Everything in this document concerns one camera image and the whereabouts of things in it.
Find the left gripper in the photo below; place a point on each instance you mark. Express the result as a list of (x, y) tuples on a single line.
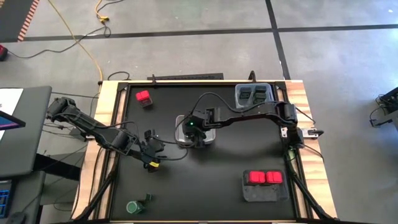
[(152, 151)]

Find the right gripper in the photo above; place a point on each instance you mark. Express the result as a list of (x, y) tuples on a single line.
[(194, 129)]

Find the red-lidded smoked paprika tin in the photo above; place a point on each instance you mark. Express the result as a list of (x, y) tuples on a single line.
[(256, 177), (274, 177), (143, 95)]

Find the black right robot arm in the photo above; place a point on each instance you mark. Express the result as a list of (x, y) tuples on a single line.
[(248, 113)]

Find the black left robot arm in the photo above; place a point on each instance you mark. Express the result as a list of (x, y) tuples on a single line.
[(121, 141)]

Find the white plastic bin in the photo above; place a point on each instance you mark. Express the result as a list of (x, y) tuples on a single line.
[(179, 137)]

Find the green-lidded glass spice jar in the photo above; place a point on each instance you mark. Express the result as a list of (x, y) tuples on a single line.
[(132, 207)]

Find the clear plastic bin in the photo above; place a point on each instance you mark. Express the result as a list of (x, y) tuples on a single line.
[(270, 90)]

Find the grey plastic bin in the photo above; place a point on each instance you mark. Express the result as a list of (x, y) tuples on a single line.
[(264, 194)]

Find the grey desk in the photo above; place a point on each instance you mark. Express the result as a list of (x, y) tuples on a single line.
[(25, 149), (28, 193)]

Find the backlit keyboard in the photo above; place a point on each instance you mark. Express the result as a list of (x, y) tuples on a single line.
[(4, 202)]

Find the tablet with lit screen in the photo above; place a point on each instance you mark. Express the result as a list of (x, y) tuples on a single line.
[(7, 123)]

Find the white paper sheet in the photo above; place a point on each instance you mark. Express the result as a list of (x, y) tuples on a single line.
[(11, 98)]

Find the red and black power box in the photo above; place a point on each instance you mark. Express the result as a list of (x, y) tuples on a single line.
[(2, 53)]

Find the black mat with striped edge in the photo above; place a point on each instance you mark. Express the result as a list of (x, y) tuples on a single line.
[(12, 18)]

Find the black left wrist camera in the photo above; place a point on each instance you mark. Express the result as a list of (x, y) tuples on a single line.
[(150, 133)]

